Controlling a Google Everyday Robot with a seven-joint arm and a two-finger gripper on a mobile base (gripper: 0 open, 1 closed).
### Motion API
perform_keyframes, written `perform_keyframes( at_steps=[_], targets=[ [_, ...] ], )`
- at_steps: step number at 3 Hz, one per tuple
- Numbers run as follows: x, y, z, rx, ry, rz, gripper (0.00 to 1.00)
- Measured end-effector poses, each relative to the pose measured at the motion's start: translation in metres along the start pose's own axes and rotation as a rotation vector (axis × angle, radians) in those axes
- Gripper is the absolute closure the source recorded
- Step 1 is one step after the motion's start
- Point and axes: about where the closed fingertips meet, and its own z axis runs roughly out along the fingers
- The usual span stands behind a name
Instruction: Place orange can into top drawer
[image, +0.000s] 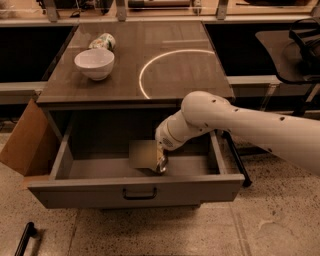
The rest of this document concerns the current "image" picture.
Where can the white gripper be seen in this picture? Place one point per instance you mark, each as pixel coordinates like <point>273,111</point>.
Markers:
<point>164,137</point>

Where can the crushed orange soda can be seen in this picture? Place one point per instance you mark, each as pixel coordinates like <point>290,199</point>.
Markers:
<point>162,160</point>

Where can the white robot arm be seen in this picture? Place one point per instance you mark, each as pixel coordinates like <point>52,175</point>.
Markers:
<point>294,139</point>

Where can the open grey top drawer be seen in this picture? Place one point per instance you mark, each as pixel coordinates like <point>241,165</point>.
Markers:
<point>92,167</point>

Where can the grey cabinet with wooden top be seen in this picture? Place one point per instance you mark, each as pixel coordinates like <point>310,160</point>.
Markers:
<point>156,62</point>

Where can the white ceramic bowl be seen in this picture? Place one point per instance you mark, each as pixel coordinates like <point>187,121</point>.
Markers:
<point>95,64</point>

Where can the black table leg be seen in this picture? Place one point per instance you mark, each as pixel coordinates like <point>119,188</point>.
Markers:
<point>247,181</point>

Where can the brown cardboard panel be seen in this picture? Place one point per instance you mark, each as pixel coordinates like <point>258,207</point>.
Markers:
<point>32,147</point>

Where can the black drawer handle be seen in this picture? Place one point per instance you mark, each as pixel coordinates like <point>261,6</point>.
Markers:
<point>139,195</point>

